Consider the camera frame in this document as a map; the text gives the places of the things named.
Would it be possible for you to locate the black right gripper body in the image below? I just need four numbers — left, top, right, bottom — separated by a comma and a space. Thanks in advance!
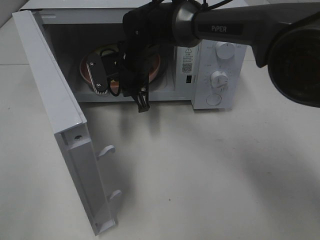
101, 41, 150, 97

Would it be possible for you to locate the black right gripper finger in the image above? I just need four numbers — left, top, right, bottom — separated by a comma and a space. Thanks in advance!
135, 91, 150, 113

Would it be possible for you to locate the pink round plate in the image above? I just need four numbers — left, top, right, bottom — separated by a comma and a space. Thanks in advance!
79, 44, 161, 94

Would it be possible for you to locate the white round door button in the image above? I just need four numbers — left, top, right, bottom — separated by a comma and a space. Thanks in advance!
206, 93, 222, 106

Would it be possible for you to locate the white microwave door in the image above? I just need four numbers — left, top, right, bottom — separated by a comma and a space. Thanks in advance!
12, 10, 116, 235

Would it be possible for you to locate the white timer knob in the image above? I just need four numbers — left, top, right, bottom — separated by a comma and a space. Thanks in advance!
210, 70, 229, 89

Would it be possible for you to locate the toast sandwich with lettuce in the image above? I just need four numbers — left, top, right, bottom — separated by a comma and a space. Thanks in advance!
97, 44, 119, 56

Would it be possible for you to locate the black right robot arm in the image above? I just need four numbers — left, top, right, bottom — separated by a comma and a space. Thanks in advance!
115, 0, 320, 112

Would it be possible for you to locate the white microwave oven body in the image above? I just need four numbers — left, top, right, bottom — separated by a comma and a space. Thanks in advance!
13, 0, 247, 109

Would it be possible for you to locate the white upper power knob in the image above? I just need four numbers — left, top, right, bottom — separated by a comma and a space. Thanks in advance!
215, 42, 236, 60

